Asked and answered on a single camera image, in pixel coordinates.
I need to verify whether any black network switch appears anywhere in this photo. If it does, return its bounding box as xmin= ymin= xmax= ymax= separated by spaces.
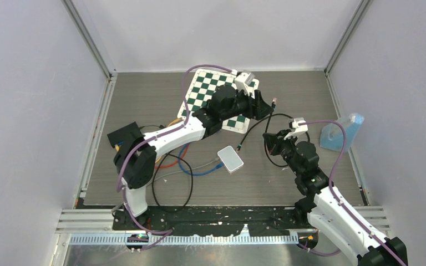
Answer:
xmin=107 ymin=122 xmax=144 ymax=148

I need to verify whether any long black ethernet cable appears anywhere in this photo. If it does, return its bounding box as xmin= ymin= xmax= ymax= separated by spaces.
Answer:
xmin=151 ymin=152 xmax=195 ymax=213

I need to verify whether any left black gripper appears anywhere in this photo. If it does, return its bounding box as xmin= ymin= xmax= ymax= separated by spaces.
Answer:
xmin=221 ymin=86 xmax=273 ymax=122

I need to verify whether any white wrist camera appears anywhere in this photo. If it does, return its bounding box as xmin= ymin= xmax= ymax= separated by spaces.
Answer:
xmin=232 ymin=70 xmax=255 ymax=98
xmin=283 ymin=117 xmax=308 ymax=140

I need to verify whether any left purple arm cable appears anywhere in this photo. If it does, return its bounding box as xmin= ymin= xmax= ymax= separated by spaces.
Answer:
xmin=115 ymin=64 xmax=238 ymax=250

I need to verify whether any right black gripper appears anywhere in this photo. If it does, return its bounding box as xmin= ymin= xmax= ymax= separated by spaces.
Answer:
xmin=263 ymin=129 xmax=302 ymax=177

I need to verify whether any red ethernet cable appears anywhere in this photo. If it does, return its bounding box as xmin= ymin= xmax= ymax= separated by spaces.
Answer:
xmin=154 ymin=145 xmax=189 ymax=170

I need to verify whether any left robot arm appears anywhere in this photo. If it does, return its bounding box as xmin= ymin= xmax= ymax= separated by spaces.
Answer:
xmin=114 ymin=85 xmax=273 ymax=229

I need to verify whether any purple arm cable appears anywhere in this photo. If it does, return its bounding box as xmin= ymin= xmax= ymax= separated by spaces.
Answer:
xmin=115 ymin=64 xmax=238 ymax=250
xmin=297 ymin=120 xmax=408 ymax=266

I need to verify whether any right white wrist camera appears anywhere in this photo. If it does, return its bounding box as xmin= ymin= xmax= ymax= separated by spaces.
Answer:
xmin=283 ymin=117 xmax=308 ymax=140

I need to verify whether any blue ethernet cable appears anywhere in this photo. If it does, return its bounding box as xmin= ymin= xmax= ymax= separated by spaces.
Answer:
xmin=177 ymin=143 xmax=225 ymax=177

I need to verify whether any green white chessboard mat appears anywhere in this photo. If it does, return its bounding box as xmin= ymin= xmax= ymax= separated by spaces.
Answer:
xmin=177 ymin=68 xmax=258 ymax=137

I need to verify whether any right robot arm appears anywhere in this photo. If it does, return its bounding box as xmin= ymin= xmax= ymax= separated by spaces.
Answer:
xmin=262 ymin=130 xmax=408 ymax=265

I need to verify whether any black looped ethernet cable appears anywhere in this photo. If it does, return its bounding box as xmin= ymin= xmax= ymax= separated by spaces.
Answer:
xmin=235 ymin=98 xmax=311 ymax=169

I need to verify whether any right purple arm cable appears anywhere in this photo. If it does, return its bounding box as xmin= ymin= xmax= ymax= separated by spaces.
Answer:
xmin=297 ymin=120 xmax=408 ymax=266

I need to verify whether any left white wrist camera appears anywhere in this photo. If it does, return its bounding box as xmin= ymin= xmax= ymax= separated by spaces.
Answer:
xmin=232 ymin=70 xmax=255 ymax=98

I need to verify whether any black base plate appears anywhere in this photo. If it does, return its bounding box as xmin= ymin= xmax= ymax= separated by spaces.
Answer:
xmin=112 ymin=206 xmax=311 ymax=237

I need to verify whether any white router box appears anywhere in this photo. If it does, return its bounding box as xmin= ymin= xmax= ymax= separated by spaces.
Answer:
xmin=217 ymin=146 xmax=244 ymax=173

